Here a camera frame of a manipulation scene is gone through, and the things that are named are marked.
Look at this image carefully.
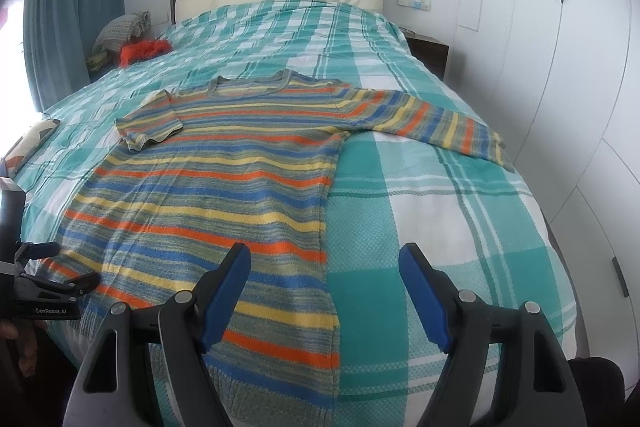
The blue curtain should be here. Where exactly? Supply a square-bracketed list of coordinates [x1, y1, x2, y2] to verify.
[22, 0, 127, 114]

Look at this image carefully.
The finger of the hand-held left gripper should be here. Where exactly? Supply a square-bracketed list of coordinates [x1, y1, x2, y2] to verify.
[17, 242, 61, 261]
[22, 271, 102, 304]

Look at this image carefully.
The patterned cushion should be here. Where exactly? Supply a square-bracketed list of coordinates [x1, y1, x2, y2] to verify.
[0, 118, 62, 176]

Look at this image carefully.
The striped knit sweater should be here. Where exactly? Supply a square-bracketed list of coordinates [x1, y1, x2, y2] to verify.
[42, 69, 516, 427]

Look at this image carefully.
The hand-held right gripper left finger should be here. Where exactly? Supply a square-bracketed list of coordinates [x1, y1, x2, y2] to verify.
[60, 243, 252, 427]

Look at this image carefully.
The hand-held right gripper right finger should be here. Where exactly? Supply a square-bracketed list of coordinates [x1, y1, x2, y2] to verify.
[398, 243, 588, 427]

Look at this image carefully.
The window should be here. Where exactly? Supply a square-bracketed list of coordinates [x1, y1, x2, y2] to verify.
[0, 4, 46, 158]

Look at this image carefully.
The grey knit pillow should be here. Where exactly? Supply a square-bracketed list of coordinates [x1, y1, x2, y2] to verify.
[92, 11, 152, 56]

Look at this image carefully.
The white wardrobe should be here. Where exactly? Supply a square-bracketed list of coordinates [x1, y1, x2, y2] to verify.
[450, 0, 640, 358]

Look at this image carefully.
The red cloth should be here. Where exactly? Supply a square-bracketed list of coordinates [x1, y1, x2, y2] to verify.
[119, 38, 172, 67]

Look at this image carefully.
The green yellow cloth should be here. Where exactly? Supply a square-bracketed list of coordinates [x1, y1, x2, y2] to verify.
[86, 51, 122, 71]

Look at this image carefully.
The person's left hand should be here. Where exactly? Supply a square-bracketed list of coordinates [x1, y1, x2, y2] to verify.
[0, 321, 40, 379]

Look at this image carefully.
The dark wooden nightstand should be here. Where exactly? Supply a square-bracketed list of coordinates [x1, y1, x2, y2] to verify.
[402, 29, 450, 81]

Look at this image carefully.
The green checked blanket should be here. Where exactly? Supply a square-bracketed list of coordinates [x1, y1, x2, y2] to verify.
[0, 0, 578, 427]

